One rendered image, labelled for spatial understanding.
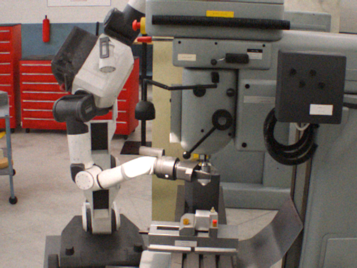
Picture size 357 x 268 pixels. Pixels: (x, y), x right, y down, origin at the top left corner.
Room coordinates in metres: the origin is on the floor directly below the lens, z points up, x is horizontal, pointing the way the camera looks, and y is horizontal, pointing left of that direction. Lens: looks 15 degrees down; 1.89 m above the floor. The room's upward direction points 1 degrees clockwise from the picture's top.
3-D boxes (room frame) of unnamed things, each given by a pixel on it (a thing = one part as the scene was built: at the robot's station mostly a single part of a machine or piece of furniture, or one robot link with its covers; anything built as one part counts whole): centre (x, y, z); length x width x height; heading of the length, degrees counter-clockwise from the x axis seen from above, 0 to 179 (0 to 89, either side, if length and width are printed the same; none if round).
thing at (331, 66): (1.50, -0.39, 1.62); 0.20 x 0.09 x 0.21; 89
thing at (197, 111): (1.84, -0.10, 1.47); 0.21 x 0.19 x 0.32; 179
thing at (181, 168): (1.87, -0.01, 1.22); 0.13 x 0.12 x 0.10; 161
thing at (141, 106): (1.75, 0.12, 1.48); 0.07 x 0.07 x 0.06
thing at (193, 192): (2.24, -0.10, 1.02); 0.22 x 0.12 x 0.20; 9
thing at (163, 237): (1.83, -0.06, 0.97); 0.35 x 0.15 x 0.11; 86
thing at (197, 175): (1.81, -0.08, 1.22); 0.06 x 0.02 x 0.03; 71
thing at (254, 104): (1.83, -0.29, 1.47); 0.24 x 0.19 x 0.26; 179
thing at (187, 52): (1.84, -0.14, 1.68); 0.34 x 0.24 x 0.10; 89
